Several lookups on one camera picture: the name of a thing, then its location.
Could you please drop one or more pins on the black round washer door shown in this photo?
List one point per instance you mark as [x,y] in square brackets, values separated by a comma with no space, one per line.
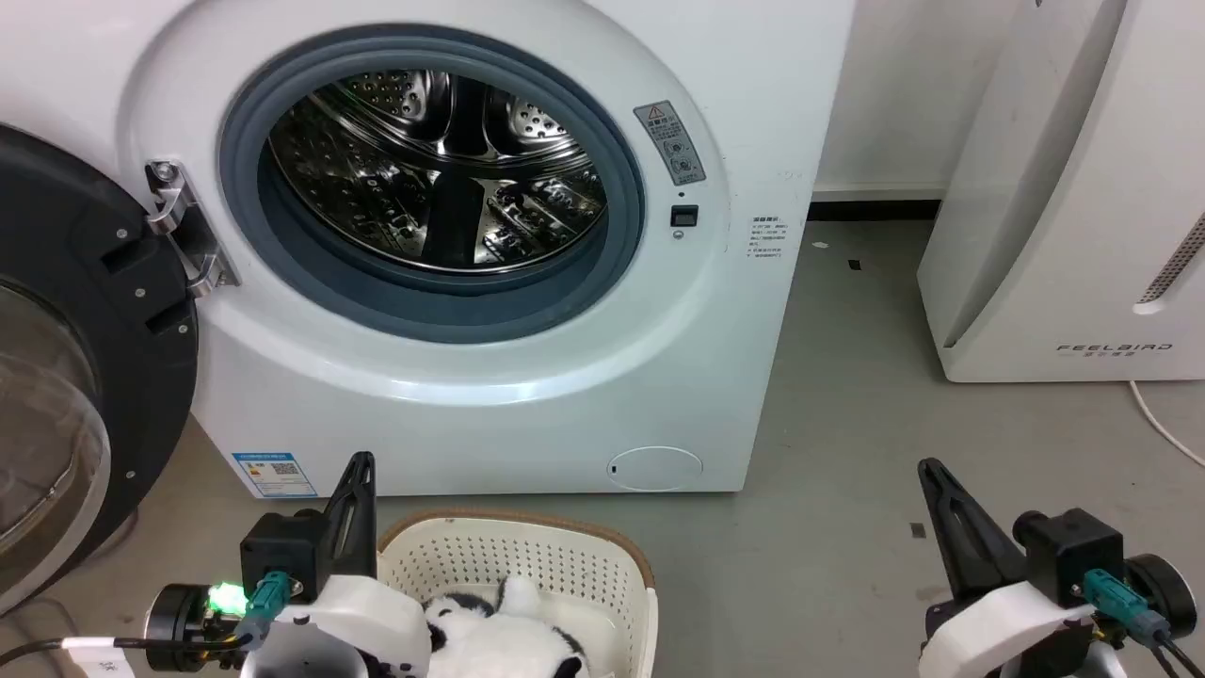
[89,311]

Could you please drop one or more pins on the blue energy label sticker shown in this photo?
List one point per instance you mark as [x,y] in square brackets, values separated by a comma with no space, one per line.
[275,474]

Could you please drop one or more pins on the silver metal door hinge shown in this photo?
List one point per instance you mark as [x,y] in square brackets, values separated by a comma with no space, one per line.
[184,226]

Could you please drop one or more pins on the cream perforated laundry basket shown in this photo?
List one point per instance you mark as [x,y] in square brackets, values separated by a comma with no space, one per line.
[527,556]

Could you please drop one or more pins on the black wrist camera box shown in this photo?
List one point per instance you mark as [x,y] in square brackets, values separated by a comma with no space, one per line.
[282,551]
[1073,556]

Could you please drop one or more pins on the round white filter cover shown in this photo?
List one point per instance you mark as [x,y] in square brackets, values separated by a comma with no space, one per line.
[655,468]

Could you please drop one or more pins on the grey rubber door gasket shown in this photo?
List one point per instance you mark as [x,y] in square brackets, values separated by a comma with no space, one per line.
[621,245]

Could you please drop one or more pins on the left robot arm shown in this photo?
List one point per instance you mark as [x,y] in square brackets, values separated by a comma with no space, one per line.
[184,626]

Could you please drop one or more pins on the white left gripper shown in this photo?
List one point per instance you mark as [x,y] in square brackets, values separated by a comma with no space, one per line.
[358,621]

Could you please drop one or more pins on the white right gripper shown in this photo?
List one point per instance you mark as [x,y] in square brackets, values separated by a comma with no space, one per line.
[998,631]

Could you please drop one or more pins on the black door latch socket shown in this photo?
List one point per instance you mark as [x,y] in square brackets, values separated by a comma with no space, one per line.
[684,216]

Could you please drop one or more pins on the grey warning label sticker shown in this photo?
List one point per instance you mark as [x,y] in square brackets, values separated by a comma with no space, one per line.
[669,143]

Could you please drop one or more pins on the black baseboard strip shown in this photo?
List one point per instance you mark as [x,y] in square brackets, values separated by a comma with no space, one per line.
[875,209]

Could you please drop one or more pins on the white front-load washing machine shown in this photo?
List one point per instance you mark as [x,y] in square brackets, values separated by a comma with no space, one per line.
[527,377]

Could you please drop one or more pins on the black and white plush panda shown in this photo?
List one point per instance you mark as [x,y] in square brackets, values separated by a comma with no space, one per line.
[508,640]

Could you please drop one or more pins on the stainless steel washing machine drum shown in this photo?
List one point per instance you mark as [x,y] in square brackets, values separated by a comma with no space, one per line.
[414,179]

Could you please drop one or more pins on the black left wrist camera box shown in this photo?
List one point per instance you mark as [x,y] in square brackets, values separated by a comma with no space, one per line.
[282,551]

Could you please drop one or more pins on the white air purifier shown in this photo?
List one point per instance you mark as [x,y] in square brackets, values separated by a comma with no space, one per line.
[1064,207]

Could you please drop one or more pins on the small printed text sticker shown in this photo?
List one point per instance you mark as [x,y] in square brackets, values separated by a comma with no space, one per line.
[768,237]

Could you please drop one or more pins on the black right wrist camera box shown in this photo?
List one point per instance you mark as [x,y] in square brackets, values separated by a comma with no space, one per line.
[1073,556]

